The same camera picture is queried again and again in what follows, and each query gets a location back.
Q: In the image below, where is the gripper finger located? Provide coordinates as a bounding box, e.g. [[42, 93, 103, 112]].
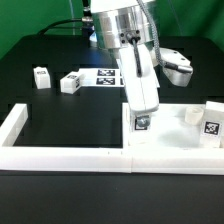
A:
[[135, 114, 151, 130]]

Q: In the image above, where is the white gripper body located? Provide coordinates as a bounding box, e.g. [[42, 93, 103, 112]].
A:
[[118, 44, 159, 115]]

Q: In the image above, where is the white marker sheet with tags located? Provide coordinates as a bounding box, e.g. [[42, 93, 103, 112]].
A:
[[80, 68, 124, 87]]

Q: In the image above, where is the white U-shaped fence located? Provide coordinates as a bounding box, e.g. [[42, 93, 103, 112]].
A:
[[0, 104, 224, 175]]

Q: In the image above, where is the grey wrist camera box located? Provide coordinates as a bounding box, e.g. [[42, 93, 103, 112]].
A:
[[156, 48, 193, 87]]

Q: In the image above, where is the grey braided camera cable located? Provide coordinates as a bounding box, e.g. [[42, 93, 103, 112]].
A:
[[135, 0, 166, 69]]

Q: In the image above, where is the black cable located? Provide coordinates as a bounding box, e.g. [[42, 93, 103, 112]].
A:
[[37, 18, 95, 36]]

